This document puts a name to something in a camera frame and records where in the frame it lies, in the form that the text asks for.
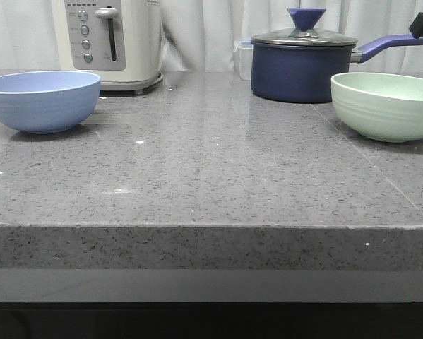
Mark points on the green bowl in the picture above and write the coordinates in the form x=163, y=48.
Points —
x=381, y=106

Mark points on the blue bowl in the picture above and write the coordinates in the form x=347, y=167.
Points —
x=44, y=102

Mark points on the glass pot lid blue knob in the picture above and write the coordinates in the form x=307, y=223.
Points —
x=304, y=33

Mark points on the dark blue saucepan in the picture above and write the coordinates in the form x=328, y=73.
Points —
x=301, y=74

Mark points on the clear plastic container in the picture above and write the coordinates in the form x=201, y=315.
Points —
x=243, y=51

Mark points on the white curtain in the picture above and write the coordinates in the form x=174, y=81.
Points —
x=200, y=35

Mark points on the cream white toaster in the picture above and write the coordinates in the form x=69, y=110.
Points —
x=120, y=41

